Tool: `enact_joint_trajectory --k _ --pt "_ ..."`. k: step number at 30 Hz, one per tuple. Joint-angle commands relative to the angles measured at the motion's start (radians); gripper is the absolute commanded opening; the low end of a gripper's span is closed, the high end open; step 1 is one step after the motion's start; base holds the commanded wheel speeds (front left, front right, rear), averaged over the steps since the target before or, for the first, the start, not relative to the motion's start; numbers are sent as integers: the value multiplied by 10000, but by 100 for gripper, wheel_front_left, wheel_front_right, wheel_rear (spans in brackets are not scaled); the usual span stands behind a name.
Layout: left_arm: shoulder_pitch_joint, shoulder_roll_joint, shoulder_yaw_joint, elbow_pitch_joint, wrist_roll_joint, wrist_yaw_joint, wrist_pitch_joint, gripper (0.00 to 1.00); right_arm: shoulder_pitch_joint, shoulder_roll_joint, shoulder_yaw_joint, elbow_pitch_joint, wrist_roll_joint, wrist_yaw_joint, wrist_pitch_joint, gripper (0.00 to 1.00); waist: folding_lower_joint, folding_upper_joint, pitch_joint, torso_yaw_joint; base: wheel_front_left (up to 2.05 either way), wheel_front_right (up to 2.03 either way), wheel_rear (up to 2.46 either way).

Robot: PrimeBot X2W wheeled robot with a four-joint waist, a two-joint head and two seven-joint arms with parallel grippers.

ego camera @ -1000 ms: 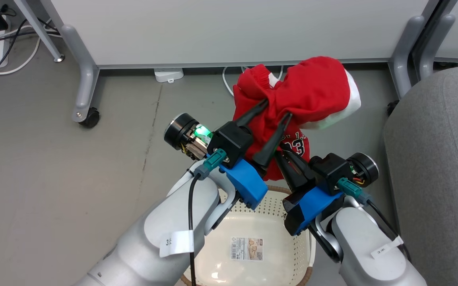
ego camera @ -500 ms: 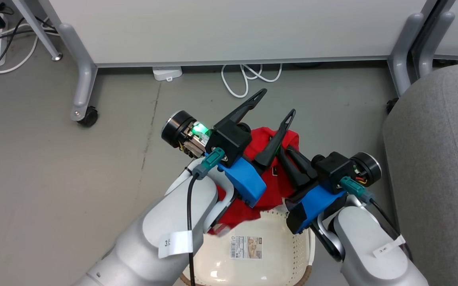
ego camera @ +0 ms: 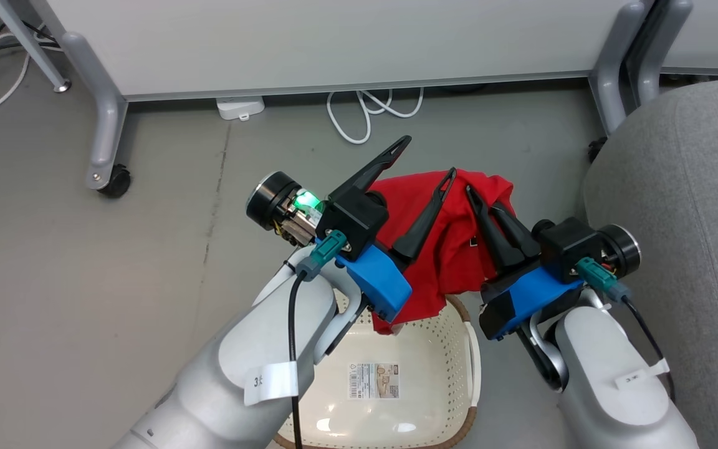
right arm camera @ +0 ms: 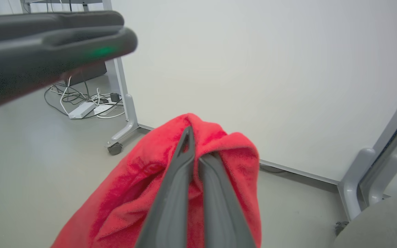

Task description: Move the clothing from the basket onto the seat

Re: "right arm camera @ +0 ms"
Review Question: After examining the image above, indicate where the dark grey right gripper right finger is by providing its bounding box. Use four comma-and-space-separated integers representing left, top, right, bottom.
198, 153, 256, 248

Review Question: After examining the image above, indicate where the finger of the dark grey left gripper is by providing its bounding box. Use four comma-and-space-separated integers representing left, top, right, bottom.
0, 10, 125, 45
0, 27, 139, 114

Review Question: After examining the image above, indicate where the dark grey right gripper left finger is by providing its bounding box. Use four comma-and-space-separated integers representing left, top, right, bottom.
135, 126, 195, 248

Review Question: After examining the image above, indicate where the red fleece clothing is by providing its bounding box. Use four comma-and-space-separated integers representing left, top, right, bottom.
50, 113, 263, 248

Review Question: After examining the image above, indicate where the grey fabric sofa seat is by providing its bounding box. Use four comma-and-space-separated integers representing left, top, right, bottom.
331, 195, 397, 248

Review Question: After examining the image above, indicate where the dark box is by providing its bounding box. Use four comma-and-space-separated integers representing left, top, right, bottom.
64, 61, 108, 86

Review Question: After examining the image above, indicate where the long white power strip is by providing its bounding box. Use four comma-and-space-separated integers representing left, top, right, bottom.
68, 102, 98, 120

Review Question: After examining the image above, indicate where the small white power adapter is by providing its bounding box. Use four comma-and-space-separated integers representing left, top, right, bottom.
93, 104, 116, 116

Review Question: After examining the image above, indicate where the dark caster wheel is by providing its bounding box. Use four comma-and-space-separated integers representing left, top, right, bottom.
107, 142, 123, 156

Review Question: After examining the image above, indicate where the grey partition leg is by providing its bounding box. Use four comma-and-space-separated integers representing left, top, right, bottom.
102, 0, 140, 147

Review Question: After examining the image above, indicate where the grey desk frame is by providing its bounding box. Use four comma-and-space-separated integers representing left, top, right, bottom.
21, 0, 113, 14

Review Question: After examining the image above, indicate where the white power strip with cables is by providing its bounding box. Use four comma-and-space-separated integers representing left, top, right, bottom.
49, 76, 126, 120

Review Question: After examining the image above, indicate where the tangled black cable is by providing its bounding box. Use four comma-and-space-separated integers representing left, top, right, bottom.
43, 80, 124, 120

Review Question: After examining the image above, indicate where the black cable under partition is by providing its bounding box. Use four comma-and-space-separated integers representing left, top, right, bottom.
260, 165, 290, 174

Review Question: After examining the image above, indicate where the grey partition post with feet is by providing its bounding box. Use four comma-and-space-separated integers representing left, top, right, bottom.
338, 74, 397, 221

